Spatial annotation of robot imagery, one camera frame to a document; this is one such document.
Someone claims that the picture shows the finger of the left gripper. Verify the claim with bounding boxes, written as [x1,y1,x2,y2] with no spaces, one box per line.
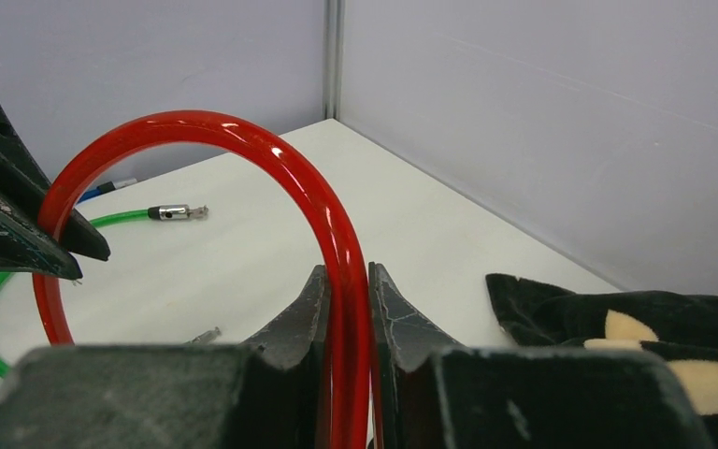
[0,195,82,280]
[0,105,111,261]

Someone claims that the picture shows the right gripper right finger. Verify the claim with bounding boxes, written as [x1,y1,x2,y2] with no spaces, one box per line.
[368,263,712,448]

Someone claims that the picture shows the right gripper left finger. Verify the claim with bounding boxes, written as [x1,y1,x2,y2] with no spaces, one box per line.
[0,266,331,448]

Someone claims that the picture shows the red cable lock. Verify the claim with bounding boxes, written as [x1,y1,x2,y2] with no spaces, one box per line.
[37,110,376,448]

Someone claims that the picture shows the black floral blanket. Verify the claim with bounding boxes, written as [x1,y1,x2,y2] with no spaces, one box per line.
[485,273,718,447]

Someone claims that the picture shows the red cable lock keys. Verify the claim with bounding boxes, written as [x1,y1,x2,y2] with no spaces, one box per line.
[187,326,222,344]

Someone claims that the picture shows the green cable lock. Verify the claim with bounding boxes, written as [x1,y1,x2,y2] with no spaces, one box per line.
[0,204,210,379]

